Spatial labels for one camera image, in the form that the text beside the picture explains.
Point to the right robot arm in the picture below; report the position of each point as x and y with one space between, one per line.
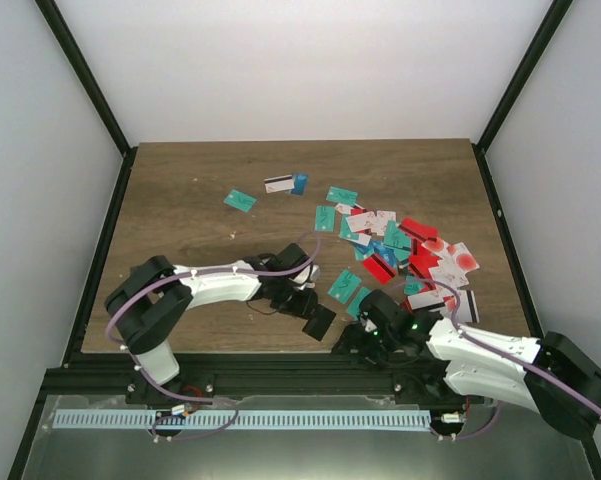
550 376

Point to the blue card top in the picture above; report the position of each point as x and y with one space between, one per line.
300 181

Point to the white red patterned card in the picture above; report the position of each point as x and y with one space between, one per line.
453 264

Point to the black striped card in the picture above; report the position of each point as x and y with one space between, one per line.
319 323

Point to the teal VIP card centre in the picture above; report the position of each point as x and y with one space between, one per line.
344 286

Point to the red card magnetic stripe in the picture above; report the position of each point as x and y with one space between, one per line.
379 269

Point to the teal VIP card top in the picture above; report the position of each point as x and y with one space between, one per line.
343 196

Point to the teal card upright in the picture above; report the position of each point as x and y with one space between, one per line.
325 218

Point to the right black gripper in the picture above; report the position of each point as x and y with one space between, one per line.
352 338

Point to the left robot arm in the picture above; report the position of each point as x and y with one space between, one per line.
145 308

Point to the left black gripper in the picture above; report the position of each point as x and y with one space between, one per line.
304 308

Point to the teal card far left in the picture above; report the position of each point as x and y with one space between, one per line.
240 201

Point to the light blue slotted strip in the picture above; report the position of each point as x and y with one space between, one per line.
283 420

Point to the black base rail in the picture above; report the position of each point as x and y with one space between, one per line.
239 376

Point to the white card magnetic stripe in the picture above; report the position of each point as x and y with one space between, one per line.
279 184

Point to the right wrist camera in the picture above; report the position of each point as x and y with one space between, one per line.
368 325

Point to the teal vip card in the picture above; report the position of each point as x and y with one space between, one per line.
343 196
344 286

